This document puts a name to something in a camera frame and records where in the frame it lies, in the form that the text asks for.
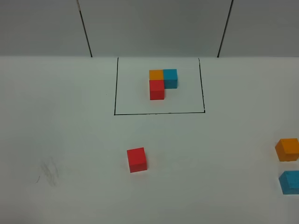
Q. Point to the template red cube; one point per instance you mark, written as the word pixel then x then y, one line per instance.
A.
pixel 156 88

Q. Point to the template orange cube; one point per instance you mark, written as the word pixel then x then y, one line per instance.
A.
pixel 156 75

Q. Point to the template blue cube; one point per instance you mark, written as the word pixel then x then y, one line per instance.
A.
pixel 170 78

